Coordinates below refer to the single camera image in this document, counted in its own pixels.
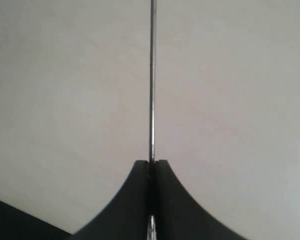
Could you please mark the thin metal skewer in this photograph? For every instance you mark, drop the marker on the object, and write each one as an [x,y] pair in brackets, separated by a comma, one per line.
[151,227]

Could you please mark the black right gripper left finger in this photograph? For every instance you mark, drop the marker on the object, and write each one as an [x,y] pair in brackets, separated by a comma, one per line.
[126,215]

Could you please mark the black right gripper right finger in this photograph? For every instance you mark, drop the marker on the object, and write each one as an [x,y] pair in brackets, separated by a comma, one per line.
[178,216]

